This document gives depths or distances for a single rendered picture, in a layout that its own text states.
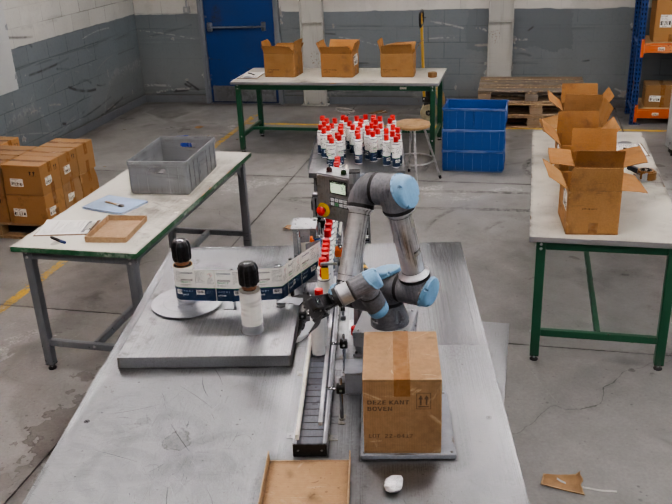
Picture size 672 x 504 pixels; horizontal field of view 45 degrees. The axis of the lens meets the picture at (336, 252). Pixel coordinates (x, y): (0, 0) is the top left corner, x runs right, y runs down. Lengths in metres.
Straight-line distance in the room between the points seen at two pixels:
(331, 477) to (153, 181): 3.07
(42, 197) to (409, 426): 4.85
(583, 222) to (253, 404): 2.24
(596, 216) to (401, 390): 2.23
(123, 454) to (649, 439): 2.57
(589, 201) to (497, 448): 2.04
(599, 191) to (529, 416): 1.21
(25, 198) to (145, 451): 4.46
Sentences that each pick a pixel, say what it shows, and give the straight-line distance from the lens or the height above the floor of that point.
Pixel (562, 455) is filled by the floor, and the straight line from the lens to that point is 4.09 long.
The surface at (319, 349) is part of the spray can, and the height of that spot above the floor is 0.91.
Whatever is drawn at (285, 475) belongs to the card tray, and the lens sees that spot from 2.57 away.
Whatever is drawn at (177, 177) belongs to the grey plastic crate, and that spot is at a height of 0.92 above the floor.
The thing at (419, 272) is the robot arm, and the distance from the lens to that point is 2.93.
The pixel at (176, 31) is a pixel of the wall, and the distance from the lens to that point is 11.54.
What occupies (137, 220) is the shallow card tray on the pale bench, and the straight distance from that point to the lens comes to 4.83.
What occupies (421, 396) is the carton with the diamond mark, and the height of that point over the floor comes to 1.06.
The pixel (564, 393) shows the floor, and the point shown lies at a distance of 4.53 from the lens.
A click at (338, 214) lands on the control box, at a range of 3.18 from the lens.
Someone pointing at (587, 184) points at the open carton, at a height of 1.06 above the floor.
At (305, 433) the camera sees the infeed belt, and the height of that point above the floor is 0.88.
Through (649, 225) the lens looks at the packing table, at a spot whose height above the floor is 0.78.
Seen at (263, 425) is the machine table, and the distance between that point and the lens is 2.80.
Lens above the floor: 2.43
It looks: 23 degrees down
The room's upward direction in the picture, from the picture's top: 3 degrees counter-clockwise
